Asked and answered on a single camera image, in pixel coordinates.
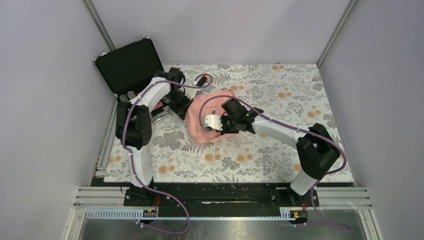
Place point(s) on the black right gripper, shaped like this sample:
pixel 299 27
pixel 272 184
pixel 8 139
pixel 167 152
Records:
pixel 225 131

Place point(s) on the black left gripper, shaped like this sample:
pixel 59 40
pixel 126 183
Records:
pixel 181 111

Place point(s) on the pink medicine kit bag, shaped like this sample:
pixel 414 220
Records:
pixel 203 105

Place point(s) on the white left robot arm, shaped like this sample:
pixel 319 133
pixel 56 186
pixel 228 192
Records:
pixel 133 119

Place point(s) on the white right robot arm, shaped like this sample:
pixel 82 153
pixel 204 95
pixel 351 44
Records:
pixel 317 152

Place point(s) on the black orange-tipped thermometer pen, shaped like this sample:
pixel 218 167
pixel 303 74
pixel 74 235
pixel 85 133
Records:
pixel 203 80

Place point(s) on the black poker chip case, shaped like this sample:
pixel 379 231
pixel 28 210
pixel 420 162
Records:
pixel 130 67

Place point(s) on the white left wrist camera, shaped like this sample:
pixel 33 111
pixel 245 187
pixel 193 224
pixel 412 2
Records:
pixel 190 94

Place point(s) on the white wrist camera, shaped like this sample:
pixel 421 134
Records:
pixel 190 94
pixel 213 122

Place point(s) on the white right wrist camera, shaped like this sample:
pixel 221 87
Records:
pixel 213 122

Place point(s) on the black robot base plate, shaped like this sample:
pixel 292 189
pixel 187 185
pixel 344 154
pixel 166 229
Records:
pixel 215 200

